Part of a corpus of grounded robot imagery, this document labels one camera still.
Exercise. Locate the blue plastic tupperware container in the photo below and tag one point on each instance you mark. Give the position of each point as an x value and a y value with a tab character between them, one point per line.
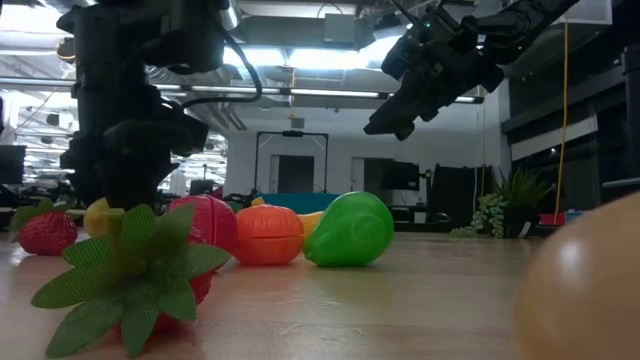
295	202

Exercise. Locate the black wall screen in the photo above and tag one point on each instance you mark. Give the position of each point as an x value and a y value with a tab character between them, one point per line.
400	175

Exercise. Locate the grey ceiling box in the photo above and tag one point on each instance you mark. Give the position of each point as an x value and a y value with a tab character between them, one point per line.
340	27

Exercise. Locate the black standing panel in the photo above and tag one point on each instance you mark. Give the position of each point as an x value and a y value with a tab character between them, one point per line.
457	195

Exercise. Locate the orange toy orange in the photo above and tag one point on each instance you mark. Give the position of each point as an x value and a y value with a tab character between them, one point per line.
270	235

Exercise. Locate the black aluminium table frame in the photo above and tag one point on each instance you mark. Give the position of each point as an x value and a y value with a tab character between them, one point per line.
435	228

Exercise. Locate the yellow toy banana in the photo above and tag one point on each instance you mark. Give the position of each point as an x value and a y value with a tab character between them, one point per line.
310	223

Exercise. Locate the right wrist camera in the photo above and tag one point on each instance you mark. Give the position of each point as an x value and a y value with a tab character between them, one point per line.
415	45

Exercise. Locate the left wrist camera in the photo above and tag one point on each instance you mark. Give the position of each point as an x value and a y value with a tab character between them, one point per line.
185	40

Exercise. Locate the red box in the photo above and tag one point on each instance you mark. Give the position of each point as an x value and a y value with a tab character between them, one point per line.
550	219

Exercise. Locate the long ceiling light strip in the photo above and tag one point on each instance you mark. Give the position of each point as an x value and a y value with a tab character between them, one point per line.
330	93

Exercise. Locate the potted artificial green plant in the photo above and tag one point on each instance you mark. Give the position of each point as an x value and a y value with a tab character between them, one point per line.
520	200

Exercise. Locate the silver ceiling ventilation duct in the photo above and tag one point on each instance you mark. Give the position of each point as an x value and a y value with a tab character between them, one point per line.
232	15

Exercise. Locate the black round ceiling lamp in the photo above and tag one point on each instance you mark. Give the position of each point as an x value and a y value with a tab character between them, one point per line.
64	50

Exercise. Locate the tan toy potato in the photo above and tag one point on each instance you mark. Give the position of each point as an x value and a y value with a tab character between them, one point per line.
585	290

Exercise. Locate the blue box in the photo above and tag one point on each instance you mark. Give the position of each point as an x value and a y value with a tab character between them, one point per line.
575	216

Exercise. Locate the black gantry frame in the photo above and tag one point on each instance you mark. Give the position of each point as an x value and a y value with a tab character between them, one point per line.
292	133

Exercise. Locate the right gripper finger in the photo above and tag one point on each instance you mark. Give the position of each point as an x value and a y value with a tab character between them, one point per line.
392	122
422	102

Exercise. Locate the yellow toy lemon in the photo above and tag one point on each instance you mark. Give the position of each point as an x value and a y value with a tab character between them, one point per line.
95	220

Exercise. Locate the toy strawberry with big leaves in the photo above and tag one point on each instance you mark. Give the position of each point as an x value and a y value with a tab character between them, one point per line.
135	270

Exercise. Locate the black computer monitor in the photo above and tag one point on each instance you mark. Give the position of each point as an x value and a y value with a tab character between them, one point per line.
12	165

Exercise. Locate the toy strawberry small leaves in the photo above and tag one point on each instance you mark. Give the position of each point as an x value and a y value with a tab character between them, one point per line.
47	235

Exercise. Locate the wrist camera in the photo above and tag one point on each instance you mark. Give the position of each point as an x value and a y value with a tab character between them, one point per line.
185	40
415	45

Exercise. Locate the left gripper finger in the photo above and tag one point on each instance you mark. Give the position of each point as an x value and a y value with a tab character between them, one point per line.
159	182
125	187

